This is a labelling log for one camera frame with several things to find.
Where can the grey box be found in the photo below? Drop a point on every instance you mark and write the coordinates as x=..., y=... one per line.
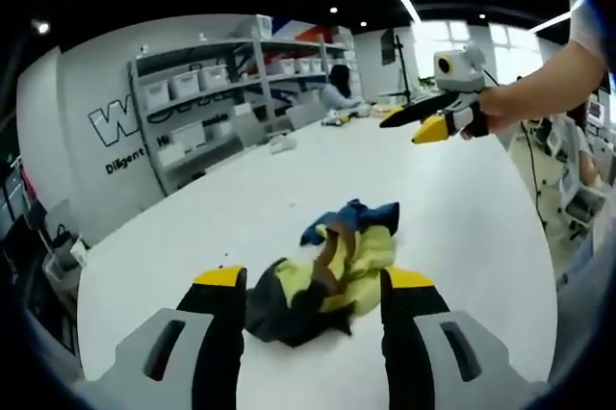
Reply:
x=250, y=132

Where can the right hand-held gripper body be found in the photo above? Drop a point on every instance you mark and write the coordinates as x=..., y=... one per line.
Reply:
x=457, y=70

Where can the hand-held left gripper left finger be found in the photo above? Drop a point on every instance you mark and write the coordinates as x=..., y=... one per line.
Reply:
x=219, y=328

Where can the yellow and blue garment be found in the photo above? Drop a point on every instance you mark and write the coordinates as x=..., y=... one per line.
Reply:
x=358, y=256

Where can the black monitor on stand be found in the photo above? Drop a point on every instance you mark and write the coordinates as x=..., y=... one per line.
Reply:
x=389, y=46

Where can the small white table object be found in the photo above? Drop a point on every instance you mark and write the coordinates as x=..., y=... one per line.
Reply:
x=283, y=146

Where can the short ceiling light strip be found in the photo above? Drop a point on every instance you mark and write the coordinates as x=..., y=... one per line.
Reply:
x=553, y=21

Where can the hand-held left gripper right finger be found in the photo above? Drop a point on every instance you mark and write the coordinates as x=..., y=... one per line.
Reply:
x=409, y=328

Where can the yellow black gripper on table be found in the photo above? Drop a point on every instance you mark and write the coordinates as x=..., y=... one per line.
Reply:
x=339, y=119

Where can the person's right hand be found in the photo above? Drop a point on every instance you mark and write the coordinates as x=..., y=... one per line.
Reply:
x=498, y=109

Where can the row of white storage bins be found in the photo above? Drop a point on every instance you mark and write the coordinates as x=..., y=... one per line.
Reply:
x=185, y=84

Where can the grey metal shelf unit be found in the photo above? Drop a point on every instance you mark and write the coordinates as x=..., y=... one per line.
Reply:
x=262, y=87

